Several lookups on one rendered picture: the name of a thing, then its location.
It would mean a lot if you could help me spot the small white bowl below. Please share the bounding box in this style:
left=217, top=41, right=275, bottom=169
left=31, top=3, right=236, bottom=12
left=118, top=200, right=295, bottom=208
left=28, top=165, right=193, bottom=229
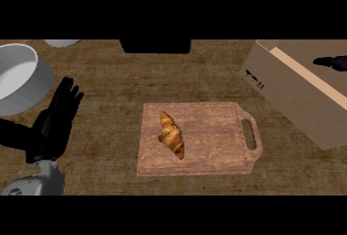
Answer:
left=41, top=39, right=83, bottom=49

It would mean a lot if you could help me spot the black appliance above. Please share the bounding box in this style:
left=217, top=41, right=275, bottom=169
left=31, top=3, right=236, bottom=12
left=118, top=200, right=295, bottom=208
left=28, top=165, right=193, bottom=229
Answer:
left=118, top=39, right=192, bottom=55

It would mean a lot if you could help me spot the brown croissant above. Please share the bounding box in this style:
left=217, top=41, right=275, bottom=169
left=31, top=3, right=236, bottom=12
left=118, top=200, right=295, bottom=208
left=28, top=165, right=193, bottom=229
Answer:
left=156, top=111, right=186, bottom=161

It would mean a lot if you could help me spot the large white pot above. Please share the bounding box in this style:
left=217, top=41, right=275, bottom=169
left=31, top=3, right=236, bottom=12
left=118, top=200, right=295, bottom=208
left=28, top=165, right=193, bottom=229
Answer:
left=0, top=43, right=56, bottom=118

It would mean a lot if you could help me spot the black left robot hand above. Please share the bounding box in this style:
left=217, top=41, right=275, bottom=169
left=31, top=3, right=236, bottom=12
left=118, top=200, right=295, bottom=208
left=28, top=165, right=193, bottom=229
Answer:
left=0, top=76, right=86, bottom=165

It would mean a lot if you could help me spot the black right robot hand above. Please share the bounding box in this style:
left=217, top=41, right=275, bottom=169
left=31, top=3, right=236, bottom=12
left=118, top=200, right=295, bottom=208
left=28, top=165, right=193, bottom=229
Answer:
left=312, top=54, right=347, bottom=72

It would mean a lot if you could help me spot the wooden cutting board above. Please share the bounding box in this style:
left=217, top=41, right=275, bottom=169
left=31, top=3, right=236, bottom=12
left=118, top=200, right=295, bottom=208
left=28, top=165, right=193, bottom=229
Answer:
left=136, top=102, right=264, bottom=177

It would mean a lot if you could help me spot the cardboard box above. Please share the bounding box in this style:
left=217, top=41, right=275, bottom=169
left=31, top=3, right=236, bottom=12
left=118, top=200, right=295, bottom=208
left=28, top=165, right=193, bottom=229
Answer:
left=239, top=39, right=347, bottom=151

